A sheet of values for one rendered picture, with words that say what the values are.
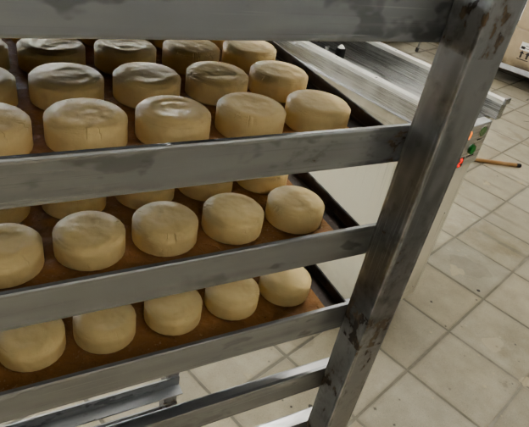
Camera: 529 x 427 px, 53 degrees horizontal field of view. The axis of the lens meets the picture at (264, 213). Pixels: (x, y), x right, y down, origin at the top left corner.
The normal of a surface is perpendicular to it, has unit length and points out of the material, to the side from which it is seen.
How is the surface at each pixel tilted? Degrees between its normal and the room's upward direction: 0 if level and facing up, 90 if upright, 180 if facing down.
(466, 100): 90
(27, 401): 90
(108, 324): 0
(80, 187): 90
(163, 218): 0
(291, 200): 0
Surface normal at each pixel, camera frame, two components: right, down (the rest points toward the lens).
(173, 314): 0.16, -0.81
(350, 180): -0.77, 0.25
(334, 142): 0.44, 0.57
